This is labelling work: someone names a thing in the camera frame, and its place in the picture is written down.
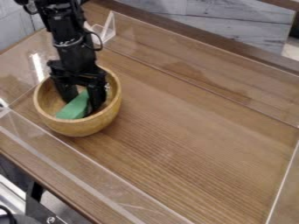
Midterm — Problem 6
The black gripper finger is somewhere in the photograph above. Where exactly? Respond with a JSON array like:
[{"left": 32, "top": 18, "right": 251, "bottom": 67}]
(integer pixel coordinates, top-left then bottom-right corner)
[
  {"left": 54, "top": 81, "right": 79, "bottom": 103},
  {"left": 87, "top": 81, "right": 109, "bottom": 113}
]

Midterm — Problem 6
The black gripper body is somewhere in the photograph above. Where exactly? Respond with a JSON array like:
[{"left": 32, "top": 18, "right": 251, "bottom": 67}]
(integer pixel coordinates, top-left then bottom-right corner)
[{"left": 47, "top": 42, "right": 107, "bottom": 88}]

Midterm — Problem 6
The brown wooden bowl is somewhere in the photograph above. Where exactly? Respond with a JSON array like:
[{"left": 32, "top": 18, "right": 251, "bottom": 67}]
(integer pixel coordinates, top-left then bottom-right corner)
[{"left": 32, "top": 67, "right": 122, "bottom": 137}]

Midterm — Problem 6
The green rectangular block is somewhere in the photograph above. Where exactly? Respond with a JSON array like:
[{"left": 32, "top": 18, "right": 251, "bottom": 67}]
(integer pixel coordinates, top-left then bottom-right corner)
[{"left": 55, "top": 90, "right": 90, "bottom": 120}]

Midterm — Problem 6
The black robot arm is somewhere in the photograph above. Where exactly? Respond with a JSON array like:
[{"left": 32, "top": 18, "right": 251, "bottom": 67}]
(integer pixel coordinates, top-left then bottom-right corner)
[{"left": 14, "top": 0, "right": 109, "bottom": 111}]

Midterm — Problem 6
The clear acrylic corner bracket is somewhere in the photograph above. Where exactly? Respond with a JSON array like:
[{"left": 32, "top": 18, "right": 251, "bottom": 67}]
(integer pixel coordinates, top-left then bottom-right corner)
[{"left": 85, "top": 11, "right": 117, "bottom": 46}]

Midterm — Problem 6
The clear acrylic tray wall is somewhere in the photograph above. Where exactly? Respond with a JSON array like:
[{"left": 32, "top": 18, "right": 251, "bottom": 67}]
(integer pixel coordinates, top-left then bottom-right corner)
[{"left": 0, "top": 3, "right": 299, "bottom": 224}]

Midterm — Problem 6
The black table leg bracket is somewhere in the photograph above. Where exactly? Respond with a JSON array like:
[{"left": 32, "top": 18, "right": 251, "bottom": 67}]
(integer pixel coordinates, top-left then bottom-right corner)
[{"left": 24, "top": 181, "right": 69, "bottom": 224}]

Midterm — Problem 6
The black cable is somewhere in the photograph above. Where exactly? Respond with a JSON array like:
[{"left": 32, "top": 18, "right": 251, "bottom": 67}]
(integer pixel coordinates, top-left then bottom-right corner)
[{"left": 0, "top": 205, "right": 16, "bottom": 224}]

